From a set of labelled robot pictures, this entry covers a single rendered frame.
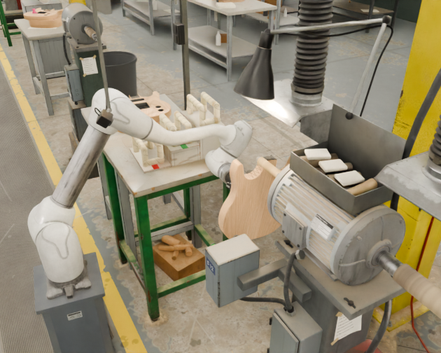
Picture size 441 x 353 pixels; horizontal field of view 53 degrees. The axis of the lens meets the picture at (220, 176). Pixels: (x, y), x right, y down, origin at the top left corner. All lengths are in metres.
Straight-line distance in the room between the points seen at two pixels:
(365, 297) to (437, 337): 1.56
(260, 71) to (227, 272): 0.65
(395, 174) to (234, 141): 1.06
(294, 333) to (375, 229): 0.46
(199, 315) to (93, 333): 0.81
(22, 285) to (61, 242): 1.32
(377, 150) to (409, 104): 0.98
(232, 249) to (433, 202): 0.67
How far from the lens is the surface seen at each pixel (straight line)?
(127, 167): 2.33
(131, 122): 1.77
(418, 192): 1.11
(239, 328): 2.70
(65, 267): 1.93
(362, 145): 1.36
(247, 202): 1.84
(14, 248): 3.49
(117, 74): 4.61
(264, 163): 1.66
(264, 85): 1.41
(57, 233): 1.89
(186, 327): 2.71
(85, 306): 2.03
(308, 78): 1.45
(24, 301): 3.07
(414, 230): 2.48
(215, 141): 2.32
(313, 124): 1.45
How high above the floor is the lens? 2.10
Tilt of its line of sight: 32 degrees down
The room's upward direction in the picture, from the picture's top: straight up
